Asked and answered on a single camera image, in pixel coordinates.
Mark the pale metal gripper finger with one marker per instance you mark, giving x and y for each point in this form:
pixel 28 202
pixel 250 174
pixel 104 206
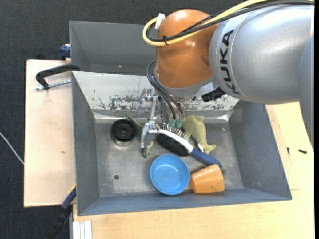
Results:
pixel 151 129
pixel 143 138

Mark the small black screw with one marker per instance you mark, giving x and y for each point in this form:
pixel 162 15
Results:
pixel 302 151

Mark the grey metal bin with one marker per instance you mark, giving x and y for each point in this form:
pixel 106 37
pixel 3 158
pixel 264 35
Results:
pixel 129 178

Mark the black cylinder on white bracket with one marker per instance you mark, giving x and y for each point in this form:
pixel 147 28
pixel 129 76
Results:
pixel 213 94

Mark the olive green plush toy animal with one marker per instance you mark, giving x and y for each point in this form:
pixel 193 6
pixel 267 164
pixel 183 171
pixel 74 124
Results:
pixel 198 131

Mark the blue plastic bowl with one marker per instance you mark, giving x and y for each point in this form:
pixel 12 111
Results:
pixel 169 174

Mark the blue and white hairbrush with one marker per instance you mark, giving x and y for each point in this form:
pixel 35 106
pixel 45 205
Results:
pixel 174 143

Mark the orange plastic cup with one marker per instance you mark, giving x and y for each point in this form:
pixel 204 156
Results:
pixel 208 179

